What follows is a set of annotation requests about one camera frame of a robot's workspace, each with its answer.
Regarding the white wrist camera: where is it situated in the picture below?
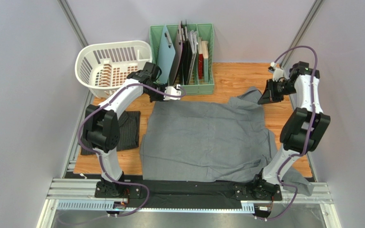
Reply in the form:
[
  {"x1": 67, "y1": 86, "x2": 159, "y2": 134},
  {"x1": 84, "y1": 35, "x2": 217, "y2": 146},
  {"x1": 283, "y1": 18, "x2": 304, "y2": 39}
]
[
  {"x1": 163, "y1": 84, "x2": 183, "y2": 101},
  {"x1": 268, "y1": 62, "x2": 285, "y2": 82}
]

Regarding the white slotted cable duct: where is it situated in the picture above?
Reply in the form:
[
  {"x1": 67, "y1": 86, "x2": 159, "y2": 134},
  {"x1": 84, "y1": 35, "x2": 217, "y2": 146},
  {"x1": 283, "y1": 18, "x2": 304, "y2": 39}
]
[{"x1": 57, "y1": 200, "x2": 255, "y2": 213}]

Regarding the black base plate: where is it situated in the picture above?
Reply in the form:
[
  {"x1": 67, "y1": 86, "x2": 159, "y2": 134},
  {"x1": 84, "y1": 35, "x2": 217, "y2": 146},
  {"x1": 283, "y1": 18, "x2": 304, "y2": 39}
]
[{"x1": 65, "y1": 172, "x2": 315, "y2": 209}]

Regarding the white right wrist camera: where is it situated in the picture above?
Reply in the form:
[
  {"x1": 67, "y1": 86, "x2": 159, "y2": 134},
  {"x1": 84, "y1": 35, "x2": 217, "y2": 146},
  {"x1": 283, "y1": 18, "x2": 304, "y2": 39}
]
[{"x1": 268, "y1": 62, "x2": 285, "y2": 82}]

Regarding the pink grey clipboard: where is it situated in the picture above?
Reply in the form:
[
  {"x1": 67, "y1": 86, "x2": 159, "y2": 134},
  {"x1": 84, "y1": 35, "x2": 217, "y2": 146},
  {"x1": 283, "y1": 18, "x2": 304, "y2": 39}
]
[{"x1": 168, "y1": 21, "x2": 184, "y2": 86}]

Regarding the teal book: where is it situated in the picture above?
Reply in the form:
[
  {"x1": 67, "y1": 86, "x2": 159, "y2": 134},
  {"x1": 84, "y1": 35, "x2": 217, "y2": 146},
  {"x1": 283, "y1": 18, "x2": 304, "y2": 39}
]
[{"x1": 202, "y1": 40, "x2": 209, "y2": 83}]

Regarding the black folder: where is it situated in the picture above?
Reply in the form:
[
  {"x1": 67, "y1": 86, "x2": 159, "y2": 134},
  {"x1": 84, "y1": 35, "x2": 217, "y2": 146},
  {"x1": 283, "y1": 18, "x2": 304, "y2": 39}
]
[{"x1": 180, "y1": 22, "x2": 192, "y2": 85}]

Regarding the grey long sleeve shirt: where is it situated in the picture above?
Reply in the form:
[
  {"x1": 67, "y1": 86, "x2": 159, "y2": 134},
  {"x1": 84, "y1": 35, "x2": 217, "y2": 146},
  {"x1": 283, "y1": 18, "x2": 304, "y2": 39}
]
[{"x1": 139, "y1": 86, "x2": 315, "y2": 197}]

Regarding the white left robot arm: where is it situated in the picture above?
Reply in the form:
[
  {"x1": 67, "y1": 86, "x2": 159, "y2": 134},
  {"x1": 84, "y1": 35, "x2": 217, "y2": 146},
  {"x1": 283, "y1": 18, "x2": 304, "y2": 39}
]
[{"x1": 77, "y1": 62, "x2": 165, "y2": 184}]

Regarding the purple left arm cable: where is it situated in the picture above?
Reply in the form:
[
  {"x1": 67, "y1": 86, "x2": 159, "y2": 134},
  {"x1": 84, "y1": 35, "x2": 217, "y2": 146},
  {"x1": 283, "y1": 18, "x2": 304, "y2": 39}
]
[{"x1": 77, "y1": 83, "x2": 187, "y2": 219}]

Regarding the green file organizer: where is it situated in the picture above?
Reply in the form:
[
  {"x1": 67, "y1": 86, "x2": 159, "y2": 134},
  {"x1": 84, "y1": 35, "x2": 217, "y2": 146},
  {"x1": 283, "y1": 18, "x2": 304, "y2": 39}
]
[{"x1": 149, "y1": 22, "x2": 214, "y2": 95}]

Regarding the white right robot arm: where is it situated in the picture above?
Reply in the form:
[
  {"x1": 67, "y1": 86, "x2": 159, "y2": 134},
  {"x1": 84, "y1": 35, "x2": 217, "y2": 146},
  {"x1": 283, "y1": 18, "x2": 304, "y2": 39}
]
[{"x1": 258, "y1": 61, "x2": 331, "y2": 184}]

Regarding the white plastic laundry basket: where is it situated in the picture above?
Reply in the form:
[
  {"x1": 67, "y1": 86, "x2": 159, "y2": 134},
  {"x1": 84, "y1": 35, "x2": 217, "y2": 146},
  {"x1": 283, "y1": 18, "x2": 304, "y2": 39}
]
[{"x1": 74, "y1": 40, "x2": 153, "y2": 98}]

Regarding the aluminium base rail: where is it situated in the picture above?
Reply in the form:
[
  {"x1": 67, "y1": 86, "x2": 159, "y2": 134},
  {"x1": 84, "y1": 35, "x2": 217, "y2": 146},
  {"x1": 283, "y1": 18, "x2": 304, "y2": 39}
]
[{"x1": 47, "y1": 178, "x2": 334, "y2": 204}]

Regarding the dark striped folded shirt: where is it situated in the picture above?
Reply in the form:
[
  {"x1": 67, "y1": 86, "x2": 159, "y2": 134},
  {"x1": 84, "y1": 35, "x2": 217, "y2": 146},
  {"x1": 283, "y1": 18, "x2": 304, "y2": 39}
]
[{"x1": 81, "y1": 110, "x2": 141, "y2": 153}]

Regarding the red book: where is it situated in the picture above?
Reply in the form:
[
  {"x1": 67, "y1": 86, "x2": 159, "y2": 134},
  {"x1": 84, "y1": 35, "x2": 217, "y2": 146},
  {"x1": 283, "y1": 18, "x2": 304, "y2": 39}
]
[{"x1": 197, "y1": 37, "x2": 203, "y2": 79}]

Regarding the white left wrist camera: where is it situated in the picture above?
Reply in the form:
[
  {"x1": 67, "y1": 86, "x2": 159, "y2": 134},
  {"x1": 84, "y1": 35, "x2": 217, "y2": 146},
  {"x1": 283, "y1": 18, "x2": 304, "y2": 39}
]
[{"x1": 163, "y1": 84, "x2": 183, "y2": 101}]

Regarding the light blue clipboard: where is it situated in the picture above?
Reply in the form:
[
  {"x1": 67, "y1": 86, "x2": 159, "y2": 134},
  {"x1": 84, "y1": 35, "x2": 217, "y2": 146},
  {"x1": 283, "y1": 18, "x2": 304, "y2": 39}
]
[{"x1": 156, "y1": 25, "x2": 176, "y2": 84}]

